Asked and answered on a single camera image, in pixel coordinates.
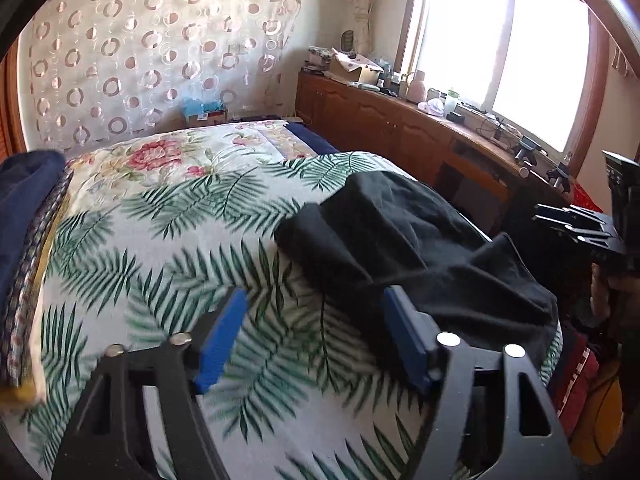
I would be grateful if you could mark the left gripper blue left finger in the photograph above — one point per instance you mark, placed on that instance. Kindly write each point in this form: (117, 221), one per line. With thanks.
(213, 338)

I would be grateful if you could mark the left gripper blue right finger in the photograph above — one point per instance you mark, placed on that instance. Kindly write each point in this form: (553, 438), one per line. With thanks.
(408, 329)

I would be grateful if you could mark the black t-shirt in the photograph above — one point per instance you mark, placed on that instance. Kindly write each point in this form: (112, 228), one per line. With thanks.
(382, 229)

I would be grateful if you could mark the right hand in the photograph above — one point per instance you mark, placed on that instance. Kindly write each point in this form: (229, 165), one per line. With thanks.
(617, 294)

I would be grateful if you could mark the palm leaf print sheet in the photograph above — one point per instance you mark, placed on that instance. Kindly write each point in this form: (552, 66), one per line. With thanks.
(305, 393)

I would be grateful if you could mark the red garment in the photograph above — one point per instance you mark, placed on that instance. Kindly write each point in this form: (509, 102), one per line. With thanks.
(570, 383)

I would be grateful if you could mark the navy blue blanket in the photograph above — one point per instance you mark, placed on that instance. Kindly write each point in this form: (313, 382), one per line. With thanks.
(317, 143)

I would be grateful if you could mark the floral quilt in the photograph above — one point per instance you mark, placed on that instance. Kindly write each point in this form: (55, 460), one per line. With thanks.
(168, 158)

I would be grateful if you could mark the blue tissue box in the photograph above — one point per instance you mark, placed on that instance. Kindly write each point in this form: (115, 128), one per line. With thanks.
(197, 113)

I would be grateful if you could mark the wooden sideboard cabinet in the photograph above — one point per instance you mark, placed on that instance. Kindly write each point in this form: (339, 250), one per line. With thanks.
(474, 175)

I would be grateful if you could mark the patterned navy folded garment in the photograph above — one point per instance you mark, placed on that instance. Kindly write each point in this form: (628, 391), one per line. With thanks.
(20, 305)

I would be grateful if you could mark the pink bottle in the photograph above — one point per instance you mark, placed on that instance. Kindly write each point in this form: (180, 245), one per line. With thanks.
(417, 91)

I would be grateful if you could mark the navy blue folded garment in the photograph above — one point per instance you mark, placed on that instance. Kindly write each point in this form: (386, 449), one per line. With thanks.
(26, 181)

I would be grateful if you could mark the cardboard box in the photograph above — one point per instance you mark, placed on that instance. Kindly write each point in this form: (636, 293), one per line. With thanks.
(356, 69)

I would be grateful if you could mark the wooden wardrobe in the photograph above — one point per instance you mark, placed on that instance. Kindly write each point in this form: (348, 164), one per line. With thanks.
(11, 134)

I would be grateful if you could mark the circle pattern curtain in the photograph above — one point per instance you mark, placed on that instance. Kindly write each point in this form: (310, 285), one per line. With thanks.
(95, 72)

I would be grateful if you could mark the window frame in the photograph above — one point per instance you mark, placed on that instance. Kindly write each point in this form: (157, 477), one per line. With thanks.
(538, 64)

